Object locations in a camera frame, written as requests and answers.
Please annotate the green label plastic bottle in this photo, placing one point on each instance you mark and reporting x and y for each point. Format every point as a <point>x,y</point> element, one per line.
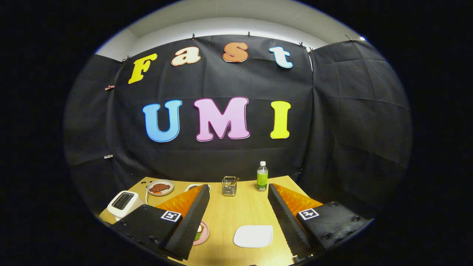
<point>262,179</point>

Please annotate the round beige plate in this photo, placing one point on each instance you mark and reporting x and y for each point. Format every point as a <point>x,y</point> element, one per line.
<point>166,191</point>

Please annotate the white divided condiment dish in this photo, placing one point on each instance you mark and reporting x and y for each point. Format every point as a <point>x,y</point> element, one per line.
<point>192,187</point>

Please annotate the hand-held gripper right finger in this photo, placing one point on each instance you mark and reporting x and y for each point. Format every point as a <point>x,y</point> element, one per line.
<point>290,229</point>

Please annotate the white toaster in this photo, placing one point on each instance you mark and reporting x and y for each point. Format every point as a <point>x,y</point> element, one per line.
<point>127,208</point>

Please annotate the white square plate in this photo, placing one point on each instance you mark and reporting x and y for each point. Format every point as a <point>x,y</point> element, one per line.
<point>253,236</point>

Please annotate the pink round plate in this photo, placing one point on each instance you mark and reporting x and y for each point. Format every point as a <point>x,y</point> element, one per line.
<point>206,233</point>

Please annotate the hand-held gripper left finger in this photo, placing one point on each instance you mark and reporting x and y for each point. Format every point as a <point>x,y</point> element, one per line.
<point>184,229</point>

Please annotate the black backdrop cloth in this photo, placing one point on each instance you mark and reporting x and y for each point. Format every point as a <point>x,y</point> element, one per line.
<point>229,85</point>

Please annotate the red meat slices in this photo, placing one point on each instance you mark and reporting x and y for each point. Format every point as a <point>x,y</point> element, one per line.
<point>159,187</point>

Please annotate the green lettuce leaf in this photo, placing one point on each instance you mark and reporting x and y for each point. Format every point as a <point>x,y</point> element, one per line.
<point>198,236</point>

